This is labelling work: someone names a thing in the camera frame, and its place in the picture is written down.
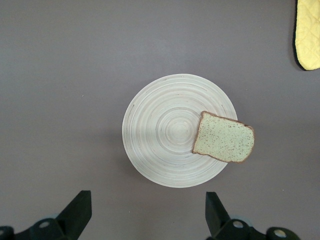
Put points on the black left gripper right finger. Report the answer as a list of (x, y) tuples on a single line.
[(216, 215)]

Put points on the yellow quilted oven mitt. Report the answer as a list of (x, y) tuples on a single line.
[(308, 35)]

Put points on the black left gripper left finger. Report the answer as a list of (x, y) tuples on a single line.
[(72, 215)]

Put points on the slice of toast bread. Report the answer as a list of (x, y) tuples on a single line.
[(225, 138)]

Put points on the round pale wooden plate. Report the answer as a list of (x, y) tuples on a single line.
[(165, 130)]

